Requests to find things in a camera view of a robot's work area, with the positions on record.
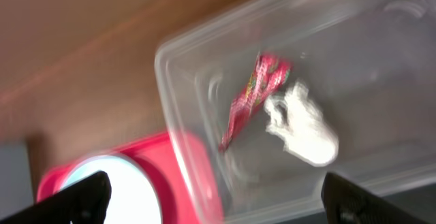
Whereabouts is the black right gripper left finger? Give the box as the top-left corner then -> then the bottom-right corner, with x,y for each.
1,171 -> 112,224

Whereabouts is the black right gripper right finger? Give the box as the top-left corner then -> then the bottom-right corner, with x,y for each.
321,172 -> 426,224

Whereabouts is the clear plastic waste bin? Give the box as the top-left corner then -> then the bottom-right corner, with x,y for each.
155,0 -> 435,223

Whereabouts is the light blue plate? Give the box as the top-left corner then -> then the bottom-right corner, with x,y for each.
61,155 -> 163,224

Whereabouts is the red serving tray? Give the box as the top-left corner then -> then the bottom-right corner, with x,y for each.
37,132 -> 223,223

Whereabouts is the crumpled white tissue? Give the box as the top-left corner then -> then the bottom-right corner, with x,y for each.
264,81 -> 339,167

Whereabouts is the red snack wrapper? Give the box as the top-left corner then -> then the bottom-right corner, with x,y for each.
219,53 -> 293,153

